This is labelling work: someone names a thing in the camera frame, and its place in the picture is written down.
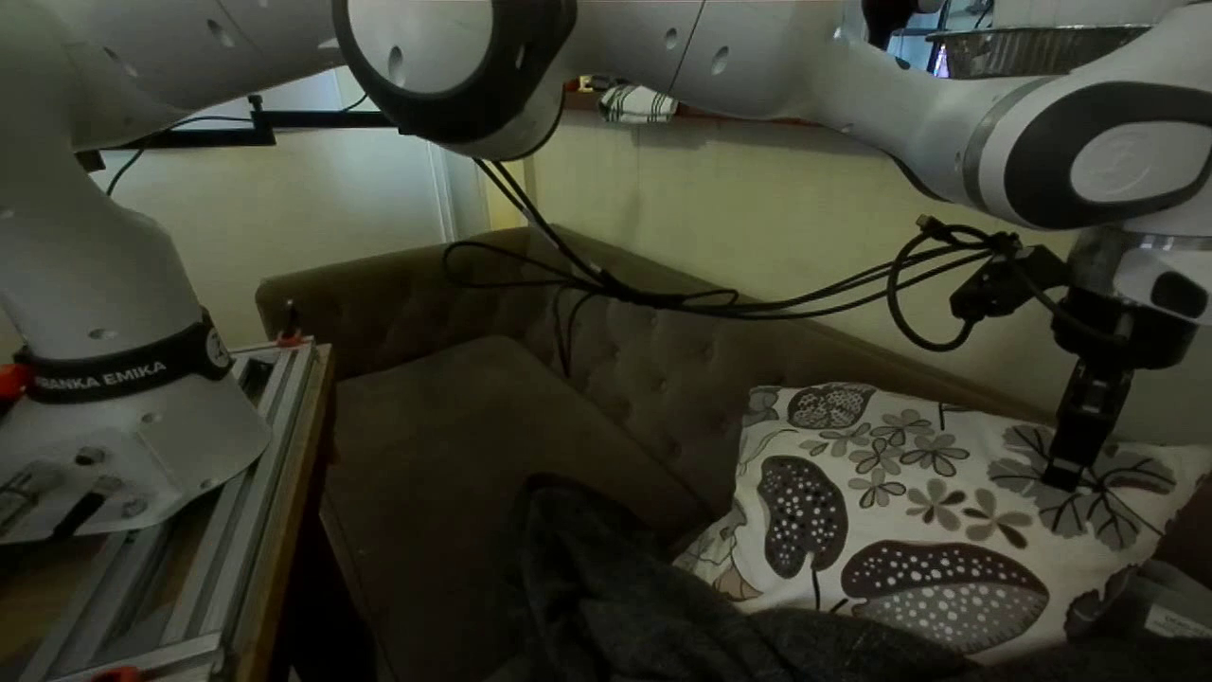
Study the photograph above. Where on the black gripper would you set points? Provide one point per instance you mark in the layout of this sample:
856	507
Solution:
1131	329

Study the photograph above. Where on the dark grey blanket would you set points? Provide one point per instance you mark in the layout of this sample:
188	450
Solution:
655	608

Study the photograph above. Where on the silver foil tray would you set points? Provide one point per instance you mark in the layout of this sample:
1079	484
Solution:
1035	51

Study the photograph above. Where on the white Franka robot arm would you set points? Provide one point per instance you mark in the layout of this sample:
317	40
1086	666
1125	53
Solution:
101	250

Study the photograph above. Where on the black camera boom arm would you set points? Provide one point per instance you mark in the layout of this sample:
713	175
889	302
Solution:
317	122

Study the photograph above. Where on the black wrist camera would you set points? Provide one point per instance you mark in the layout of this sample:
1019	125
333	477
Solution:
996	286

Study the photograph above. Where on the brown tufted sofa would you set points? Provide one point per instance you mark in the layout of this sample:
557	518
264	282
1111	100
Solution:
477	430

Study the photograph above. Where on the large floral print pillow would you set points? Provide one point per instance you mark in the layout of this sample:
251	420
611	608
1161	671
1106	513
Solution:
909	532

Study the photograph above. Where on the aluminium profile robot base frame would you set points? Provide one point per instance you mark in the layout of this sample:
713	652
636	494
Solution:
240	532

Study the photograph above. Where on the small white patterned object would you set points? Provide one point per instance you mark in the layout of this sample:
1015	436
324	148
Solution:
636	105

